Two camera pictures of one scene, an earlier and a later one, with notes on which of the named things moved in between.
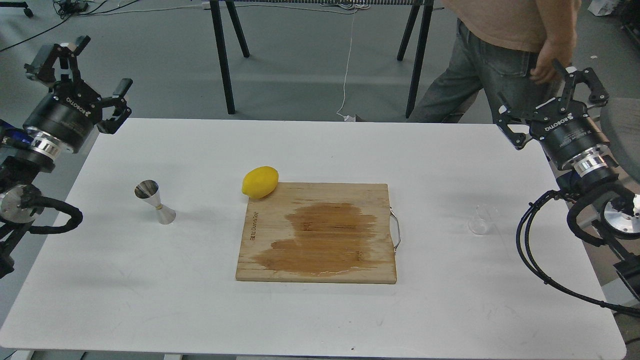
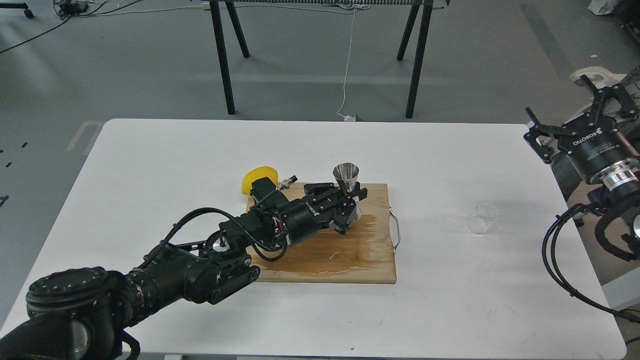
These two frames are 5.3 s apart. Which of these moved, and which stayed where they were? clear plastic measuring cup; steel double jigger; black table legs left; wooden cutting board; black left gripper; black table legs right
Moved: black left gripper; steel double jigger
Stayed: black table legs right; clear plastic measuring cup; wooden cutting board; black table legs left
